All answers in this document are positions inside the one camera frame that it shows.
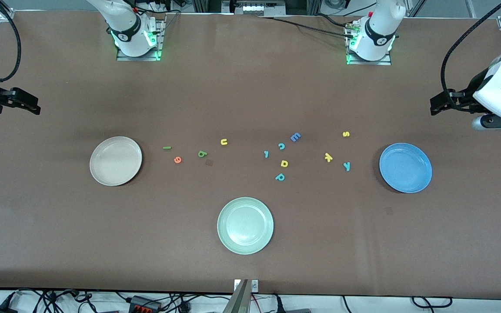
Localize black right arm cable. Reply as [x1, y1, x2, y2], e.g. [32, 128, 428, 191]
[0, 0, 22, 83]

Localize aluminium camera post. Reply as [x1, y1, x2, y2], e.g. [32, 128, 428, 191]
[224, 280, 251, 313]

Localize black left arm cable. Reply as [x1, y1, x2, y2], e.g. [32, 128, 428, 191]
[441, 0, 501, 94]

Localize black power strip red switches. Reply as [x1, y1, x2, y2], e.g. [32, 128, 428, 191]
[129, 295, 162, 312]

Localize beige brown plate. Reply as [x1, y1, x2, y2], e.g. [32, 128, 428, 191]
[89, 136, 143, 186]

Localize black cable on table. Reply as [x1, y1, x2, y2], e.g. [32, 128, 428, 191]
[261, 15, 357, 39]

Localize aluminium equipment rack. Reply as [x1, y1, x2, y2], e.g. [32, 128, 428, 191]
[192, 0, 321, 16]

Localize blue plate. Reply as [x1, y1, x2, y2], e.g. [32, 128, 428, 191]
[379, 143, 433, 194]

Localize black looped floor cable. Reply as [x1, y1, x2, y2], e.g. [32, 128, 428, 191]
[411, 296, 453, 308]

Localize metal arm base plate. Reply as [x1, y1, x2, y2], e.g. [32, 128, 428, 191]
[116, 17, 165, 62]
[346, 21, 392, 66]

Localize pale green plate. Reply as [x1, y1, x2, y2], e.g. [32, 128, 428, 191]
[217, 197, 274, 255]

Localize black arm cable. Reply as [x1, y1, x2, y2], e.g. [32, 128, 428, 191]
[0, 0, 22, 83]
[441, 0, 501, 94]

